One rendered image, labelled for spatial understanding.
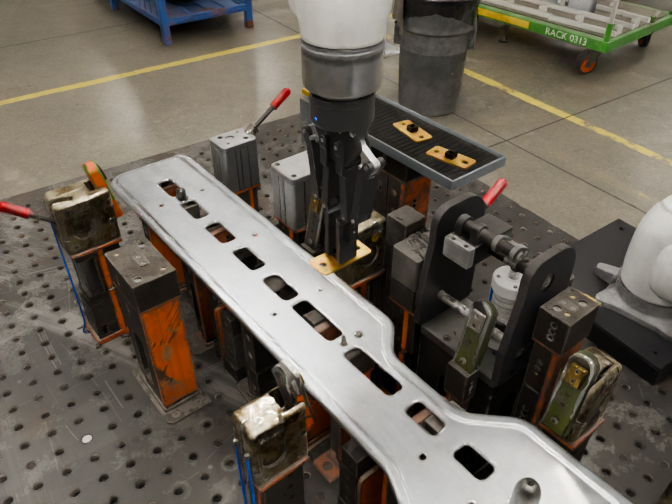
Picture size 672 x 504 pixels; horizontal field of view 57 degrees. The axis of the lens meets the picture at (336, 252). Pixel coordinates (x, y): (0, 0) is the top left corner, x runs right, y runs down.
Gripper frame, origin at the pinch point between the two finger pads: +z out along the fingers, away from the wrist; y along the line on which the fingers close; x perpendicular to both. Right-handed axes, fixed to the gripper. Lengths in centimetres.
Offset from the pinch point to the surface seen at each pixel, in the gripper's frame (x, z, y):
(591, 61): -363, 111, 167
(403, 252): -16.4, 13.4, 3.9
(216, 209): -4.1, 21.1, 44.6
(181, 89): -126, 121, 326
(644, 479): -41, 52, -37
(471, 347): -12.8, 18.0, -14.6
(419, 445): 3.2, 21.1, -20.3
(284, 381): 14.9, 12.0, -7.2
